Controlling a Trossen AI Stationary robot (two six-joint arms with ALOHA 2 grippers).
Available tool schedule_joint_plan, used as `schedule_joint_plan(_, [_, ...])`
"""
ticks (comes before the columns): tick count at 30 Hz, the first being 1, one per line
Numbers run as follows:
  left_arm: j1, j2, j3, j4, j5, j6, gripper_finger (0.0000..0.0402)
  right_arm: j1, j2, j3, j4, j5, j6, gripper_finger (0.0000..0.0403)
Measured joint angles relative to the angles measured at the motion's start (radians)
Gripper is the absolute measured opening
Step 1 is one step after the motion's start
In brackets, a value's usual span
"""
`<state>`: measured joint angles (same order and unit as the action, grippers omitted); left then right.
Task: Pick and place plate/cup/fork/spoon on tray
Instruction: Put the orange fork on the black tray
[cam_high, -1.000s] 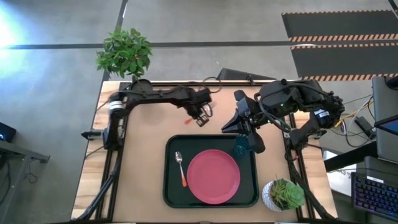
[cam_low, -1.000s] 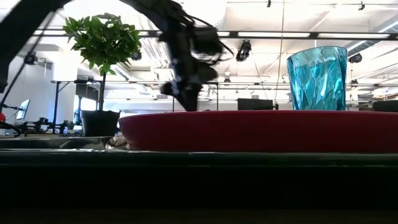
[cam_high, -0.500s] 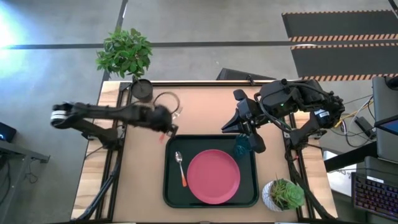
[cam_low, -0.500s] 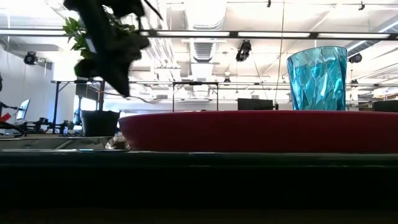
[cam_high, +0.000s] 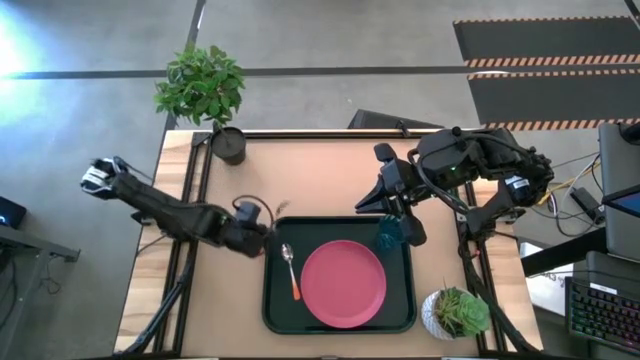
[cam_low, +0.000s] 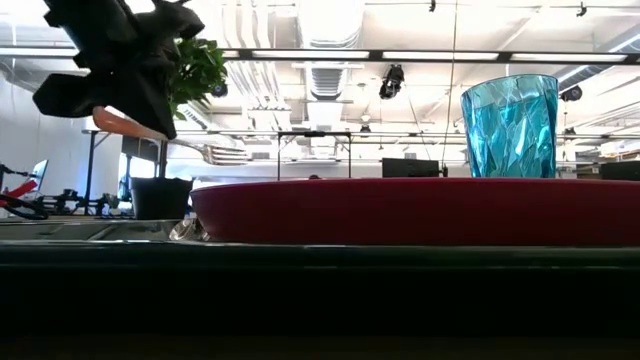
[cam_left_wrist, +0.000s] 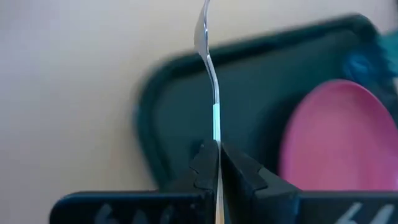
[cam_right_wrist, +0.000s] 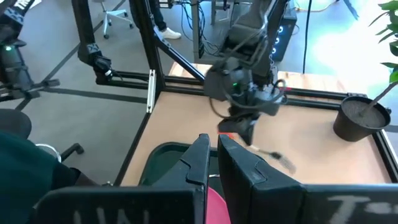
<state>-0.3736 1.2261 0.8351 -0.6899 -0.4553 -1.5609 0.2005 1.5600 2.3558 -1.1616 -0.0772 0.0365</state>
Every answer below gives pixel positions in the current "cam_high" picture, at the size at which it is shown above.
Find pink round plate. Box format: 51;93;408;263
299;239;388;330

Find teal faceted plastic cup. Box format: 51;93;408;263
374;213;407;253

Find black desk bar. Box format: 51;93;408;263
519;227;609;279

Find black device with blue light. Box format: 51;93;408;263
0;195;29;230

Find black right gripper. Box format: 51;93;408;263
354;148;429;247

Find leafy plant in black pot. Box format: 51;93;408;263
153;40;248;167

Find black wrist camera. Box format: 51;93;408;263
232;199;263;225
373;142;400;164

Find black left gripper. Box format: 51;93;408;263
219;219;276;259

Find tablet with blue screen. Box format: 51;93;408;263
601;183;640;220

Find black floor mat orange stripes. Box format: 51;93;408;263
467;68;640;133
452;16;640;69

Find dark grey side desk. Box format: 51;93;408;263
0;224;82;360

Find black power adapter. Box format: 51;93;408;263
569;186;607;227

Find backlit black keyboard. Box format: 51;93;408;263
564;276;640;357

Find succulent in white pot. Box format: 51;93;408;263
420;285;492;342

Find white paper sheet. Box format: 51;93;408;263
519;242;576;317

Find yellow cable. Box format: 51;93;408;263
537;159;601;207

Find black aluminium table frame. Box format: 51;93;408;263
114;128;544;359

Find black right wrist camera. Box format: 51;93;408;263
373;142;400;164

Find black angular stand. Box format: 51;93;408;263
348;108;446;131

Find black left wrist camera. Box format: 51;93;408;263
232;199;263;225

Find metal spoon orange handle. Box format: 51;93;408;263
279;242;303;302

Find dark green plastic tray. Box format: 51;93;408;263
261;214;419;335

